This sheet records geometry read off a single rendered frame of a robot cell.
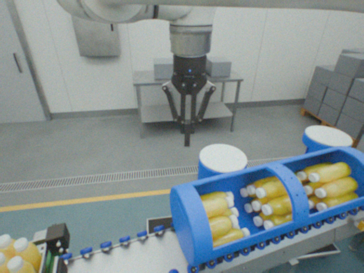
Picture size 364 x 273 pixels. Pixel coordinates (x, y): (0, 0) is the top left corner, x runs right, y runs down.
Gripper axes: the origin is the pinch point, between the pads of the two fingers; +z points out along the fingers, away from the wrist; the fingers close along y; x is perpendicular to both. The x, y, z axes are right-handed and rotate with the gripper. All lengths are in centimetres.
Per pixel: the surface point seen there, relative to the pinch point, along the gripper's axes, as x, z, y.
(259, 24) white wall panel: -363, 0, -127
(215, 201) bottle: -6.8, 33.5, -11.5
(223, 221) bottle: -1.7, 38.4, -14.4
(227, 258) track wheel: 2, 55, -17
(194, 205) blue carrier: -0.5, 28.5, -3.1
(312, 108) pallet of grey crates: -312, 131, -234
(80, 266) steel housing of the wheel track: 4, 59, 40
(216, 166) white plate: -45, 48, -19
